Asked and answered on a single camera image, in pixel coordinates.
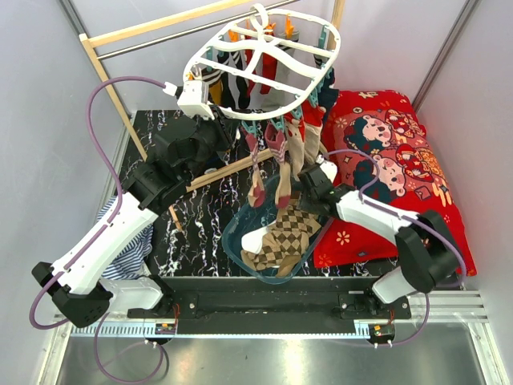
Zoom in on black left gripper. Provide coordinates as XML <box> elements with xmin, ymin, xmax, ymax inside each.
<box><xmin>184</xmin><ymin>104</ymin><xmax>240</xmax><ymax>182</ymax></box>

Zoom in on wooden drying rack frame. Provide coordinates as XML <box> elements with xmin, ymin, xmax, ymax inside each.
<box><xmin>79</xmin><ymin>0</ymin><xmax>346</xmax><ymax>232</ymax></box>

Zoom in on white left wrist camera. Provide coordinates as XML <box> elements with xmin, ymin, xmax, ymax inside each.
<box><xmin>177</xmin><ymin>79</ymin><xmax>214</xmax><ymax>120</ymax></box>

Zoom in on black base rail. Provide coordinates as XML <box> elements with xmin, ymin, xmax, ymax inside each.
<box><xmin>127</xmin><ymin>274</ymin><xmax>414</xmax><ymax>322</ymax></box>

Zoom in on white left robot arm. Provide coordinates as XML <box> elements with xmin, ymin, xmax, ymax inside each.
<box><xmin>32</xmin><ymin>115</ymin><xmax>239</xmax><ymax>328</ymax></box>

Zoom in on clear blue plastic bin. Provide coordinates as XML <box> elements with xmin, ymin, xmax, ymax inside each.
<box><xmin>221</xmin><ymin>176</ymin><xmax>329</xmax><ymax>285</ymax></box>

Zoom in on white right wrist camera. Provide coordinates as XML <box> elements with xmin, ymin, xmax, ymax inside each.
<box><xmin>316</xmin><ymin>155</ymin><xmax>337</xmax><ymax>183</ymax></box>

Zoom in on red hanging sock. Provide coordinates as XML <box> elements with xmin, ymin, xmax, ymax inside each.
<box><xmin>244</xmin><ymin>49</ymin><xmax>277</xmax><ymax>97</ymax></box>

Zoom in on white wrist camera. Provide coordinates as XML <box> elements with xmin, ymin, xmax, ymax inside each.
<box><xmin>316</xmin><ymin>155</ymin><xmax>337</xmax><ymax>183</ymax></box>
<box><xmin>177</xmin><ymin>79</ymin><xmax>214</xmax><ymax>120</ymax></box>

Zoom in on red cartoon print pillow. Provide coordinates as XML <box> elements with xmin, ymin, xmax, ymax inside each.
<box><xmin>321</xmin><ymin>90</ymin><xmax>477</xmax><ymax>276</ymax></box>

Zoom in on white oval clip hanger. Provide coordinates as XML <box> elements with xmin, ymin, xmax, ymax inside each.
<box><xmin>177</xmin><ymin>3</ymin><xmax>341</xmax><ymax>121</ymax></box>

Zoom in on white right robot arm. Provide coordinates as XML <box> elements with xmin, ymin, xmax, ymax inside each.
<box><xmin>299</xmin><ymin>164</ymin><xmax>466</xmax><ymax>318</ymax></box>

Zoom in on purple striped beige sock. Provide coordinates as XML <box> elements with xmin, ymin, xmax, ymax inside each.
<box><xmin>243</xmin><ymin>129</ymin><xmax>265</xmax><ymax>208</ymax></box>

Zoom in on navy hanging sock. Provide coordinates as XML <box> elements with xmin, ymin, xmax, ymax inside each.
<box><xmin>318</xmin><ymin>68</ymin><xmax>339</xmax><ymax>112</ymax></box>

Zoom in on white sock in bin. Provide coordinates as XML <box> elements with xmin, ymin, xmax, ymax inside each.
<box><xmin>241</xmin><ymin>226</ymin><xmax>273</xmax><ymax>254</ymax></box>

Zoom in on brown argyle sock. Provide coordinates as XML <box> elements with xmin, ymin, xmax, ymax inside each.
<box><xmin>240</xmin><ymin>232</ymin><xmax>309</xmax><ymax>278</ymax></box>
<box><xmin>261</xmin><ymin>204</ymin><xmax>321</xmax><ymax>261</ymax></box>

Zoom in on mustard yellow hanging sock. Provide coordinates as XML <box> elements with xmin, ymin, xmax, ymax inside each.
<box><xmin>209</xmin><ymin>79</ymin><xmax>222</xmax><ymax>105</ymax></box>

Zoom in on beige sock with red cuff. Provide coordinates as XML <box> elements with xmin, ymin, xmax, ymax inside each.
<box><xmin>285</xmin><ymin>119</ymin><xmax>305</xmax><ymax>180</ymax></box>

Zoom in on blue striped cloth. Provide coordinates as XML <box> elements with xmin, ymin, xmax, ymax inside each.
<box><xmin>95</xmin><ymin>195</ymin><xmax>155</xmax><ymax>281</ymax></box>

